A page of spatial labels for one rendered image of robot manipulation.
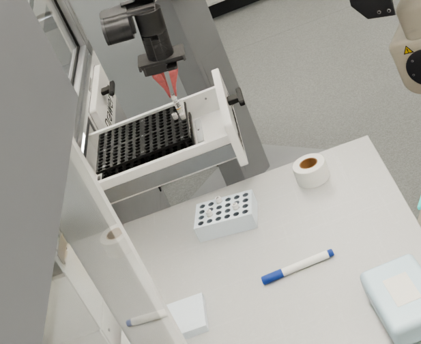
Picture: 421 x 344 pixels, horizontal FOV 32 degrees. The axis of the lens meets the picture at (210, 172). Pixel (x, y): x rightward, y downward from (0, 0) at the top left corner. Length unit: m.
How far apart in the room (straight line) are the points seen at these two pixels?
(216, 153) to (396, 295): 0.55
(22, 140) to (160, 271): 0.97
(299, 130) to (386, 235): 1.91
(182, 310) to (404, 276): 0.40
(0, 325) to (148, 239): 1.18
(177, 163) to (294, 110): 1.87
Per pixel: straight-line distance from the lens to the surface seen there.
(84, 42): 2.09
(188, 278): 1.43
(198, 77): 2.64
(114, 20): 1.53
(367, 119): 3.14
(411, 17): 1.83
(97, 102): 1.87
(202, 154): 1.54
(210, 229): 1.47
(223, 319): 1.31
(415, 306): 1.15
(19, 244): 0.47
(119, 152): 1.64
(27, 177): 0.52
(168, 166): 1.55
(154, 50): 1.54
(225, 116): 1.53
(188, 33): 2.58
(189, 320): 1.32
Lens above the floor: 1.63
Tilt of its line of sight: 31 degrees down
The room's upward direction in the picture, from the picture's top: 24 degrees counter-clockwise
